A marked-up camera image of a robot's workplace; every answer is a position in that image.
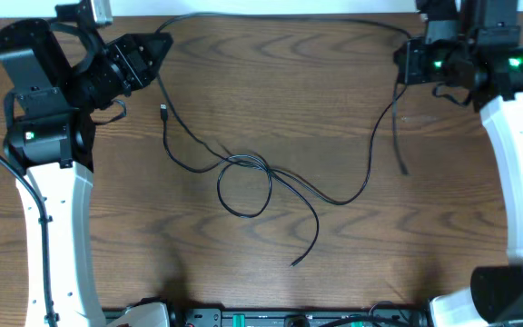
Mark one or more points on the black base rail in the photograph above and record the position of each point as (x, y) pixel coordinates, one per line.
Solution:
(215, 315)

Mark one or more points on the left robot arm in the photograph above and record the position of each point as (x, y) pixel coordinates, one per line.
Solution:
(61, 75)

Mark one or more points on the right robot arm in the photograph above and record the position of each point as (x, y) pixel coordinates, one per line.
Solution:
(476, 45)

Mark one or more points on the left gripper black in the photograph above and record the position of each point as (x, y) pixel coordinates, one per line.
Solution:
(133, 48)

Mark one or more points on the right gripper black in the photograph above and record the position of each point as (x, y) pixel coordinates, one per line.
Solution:
(409, 57)

